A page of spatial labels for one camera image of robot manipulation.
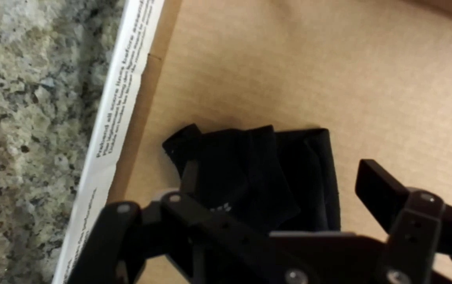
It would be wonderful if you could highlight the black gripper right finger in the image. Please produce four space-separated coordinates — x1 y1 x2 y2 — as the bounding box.
354 158 452 284

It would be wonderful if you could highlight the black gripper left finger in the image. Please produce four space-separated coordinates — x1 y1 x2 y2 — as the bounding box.
66 158 310 284

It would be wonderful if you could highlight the black sock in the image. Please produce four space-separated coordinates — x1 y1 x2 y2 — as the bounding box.
160 121 341 235

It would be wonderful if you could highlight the cardboard tray with white rim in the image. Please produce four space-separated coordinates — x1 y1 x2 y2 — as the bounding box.
50 0 452 284

